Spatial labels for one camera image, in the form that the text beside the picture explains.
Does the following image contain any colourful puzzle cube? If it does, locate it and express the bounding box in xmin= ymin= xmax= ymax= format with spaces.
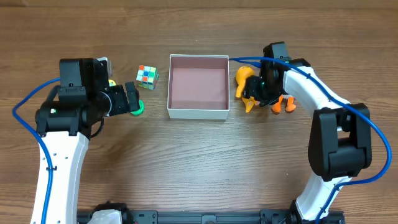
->
xmin=136 ymin=65 xmax=159 ymax=90

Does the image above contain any orange plastic duck toy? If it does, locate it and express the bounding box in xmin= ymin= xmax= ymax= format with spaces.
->
xmin=235 ymin=66 xmax=259 ymax=113

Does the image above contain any white plush duck toy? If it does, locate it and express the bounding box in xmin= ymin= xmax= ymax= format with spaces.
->
xmin=271 ymin=94 xmax=297 ymax=113

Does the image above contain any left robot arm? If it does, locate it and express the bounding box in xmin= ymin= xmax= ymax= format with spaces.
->
xmin=30 ymin=57 xmax=141 ymax=223

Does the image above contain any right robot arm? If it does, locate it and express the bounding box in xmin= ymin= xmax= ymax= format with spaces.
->
xmin=235 ymin=42 xmax=372 ymax=223

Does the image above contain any green round plastic cap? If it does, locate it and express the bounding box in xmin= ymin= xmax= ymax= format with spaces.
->
xmin=131 ymin=100 xmax=145 ymax=116

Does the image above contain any yellow wooden rattle drum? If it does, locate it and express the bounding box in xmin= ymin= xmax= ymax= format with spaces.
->
xmin=108 ymin=80 xmax=116 ymax=86

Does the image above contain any white open cardboard box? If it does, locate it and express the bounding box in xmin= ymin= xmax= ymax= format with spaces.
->
xmin=167 ymin=54 xmax=230 ymax=120

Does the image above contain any left blue cable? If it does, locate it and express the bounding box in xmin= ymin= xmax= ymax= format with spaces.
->
xmin=12 ymin=77 xmax=62 ymax=224

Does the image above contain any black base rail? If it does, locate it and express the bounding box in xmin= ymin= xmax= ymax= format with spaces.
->
xmin=70 ymin=209 xmax=346 ymax=224

